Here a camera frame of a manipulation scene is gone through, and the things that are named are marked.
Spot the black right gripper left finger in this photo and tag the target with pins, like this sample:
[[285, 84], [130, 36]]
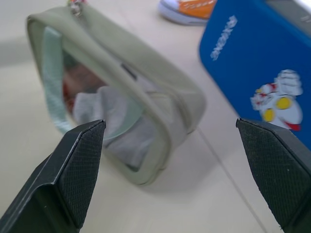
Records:
[[60, 174]]

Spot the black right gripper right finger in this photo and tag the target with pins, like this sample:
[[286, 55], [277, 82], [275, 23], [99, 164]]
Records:
[[279, 170]]

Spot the green clear zipper pouch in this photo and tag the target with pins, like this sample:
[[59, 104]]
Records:
[[136, 97]]

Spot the blue case with cartoon robot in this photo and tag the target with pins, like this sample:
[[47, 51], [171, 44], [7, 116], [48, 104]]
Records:
[[252, 63]]

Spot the silver zipper pull with charm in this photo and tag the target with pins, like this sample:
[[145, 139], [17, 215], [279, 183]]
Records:
[[76, 7]]

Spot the orange and white sneaker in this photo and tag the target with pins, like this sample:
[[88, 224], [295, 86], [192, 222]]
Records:
[[187, 11]]

